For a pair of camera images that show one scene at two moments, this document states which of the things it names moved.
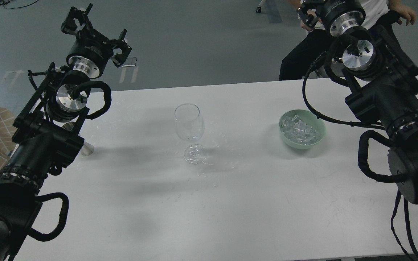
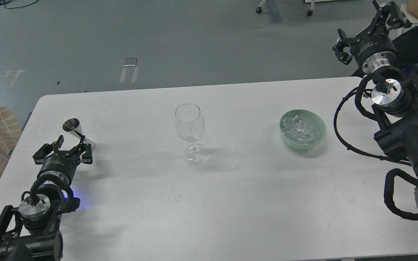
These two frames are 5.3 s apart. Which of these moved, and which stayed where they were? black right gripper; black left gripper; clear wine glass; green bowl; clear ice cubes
Moved: black left gripper; black right gripper
Stayed: green bowl; clear ice cubes; clear wine glass
